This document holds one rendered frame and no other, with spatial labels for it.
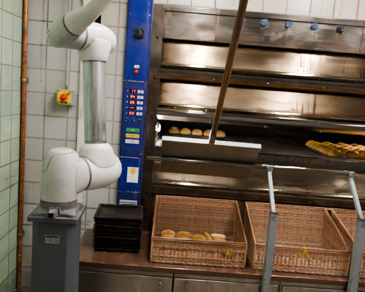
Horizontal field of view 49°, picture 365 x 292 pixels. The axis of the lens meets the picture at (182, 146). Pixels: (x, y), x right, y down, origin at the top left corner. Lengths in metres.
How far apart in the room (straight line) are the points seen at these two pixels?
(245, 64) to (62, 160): 1.45
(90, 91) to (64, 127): 0.95
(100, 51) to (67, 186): 0.61
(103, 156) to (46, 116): 1.04
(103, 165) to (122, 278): 0.79
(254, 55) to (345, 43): 0.60
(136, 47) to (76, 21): 1.00
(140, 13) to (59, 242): 1.54
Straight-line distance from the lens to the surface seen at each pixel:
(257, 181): 2.76
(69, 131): 2.77
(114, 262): 2.36
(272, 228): 2.23
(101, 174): 1.83
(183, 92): 2.66
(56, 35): 1.79
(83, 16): 1.68
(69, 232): 1.77
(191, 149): 2.25
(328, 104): 2.83
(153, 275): 2.35
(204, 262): 2.37
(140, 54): 2.65
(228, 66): 1.73
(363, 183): 3.00
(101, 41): 1.87
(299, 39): 2.80
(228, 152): 2.26
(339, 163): 2.90
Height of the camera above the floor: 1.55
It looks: 8 degrees down
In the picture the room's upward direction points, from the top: 5 degrees clockwise
